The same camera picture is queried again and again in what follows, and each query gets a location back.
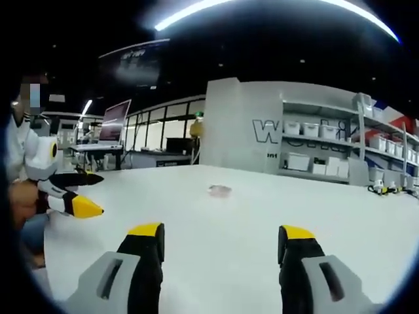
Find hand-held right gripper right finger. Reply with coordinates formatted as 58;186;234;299
278;224;384;314

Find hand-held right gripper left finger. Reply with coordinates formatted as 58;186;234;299
64;222;166;314

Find clear resealable bag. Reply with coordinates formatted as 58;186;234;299
207;184;234;199

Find person's left hand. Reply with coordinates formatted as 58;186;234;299
9;179;45;226

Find person's white top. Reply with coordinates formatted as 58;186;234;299
5;109;37;183

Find grey workbench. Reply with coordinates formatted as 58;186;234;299
67;140;125;171

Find person's blue trouser leg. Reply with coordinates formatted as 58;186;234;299
18;214;48;262

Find large tilted display screen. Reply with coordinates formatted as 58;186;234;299
98;99;133;142

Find black counter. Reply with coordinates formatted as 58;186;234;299
140;136;201;169

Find small yellow black gripper tools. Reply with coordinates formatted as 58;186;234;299
367;179;418;198

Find dark hanging ceiling screen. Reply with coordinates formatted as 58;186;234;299
97;38;172;88

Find rows of white storage bins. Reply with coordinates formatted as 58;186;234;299
283;104;419;177

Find grey metal shelf rack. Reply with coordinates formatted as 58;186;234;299
278;92;419;199

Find long ceiling light strip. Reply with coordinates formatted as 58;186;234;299
153;0;402;43

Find white lettered partition wall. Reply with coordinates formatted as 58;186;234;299
198;77;284;175

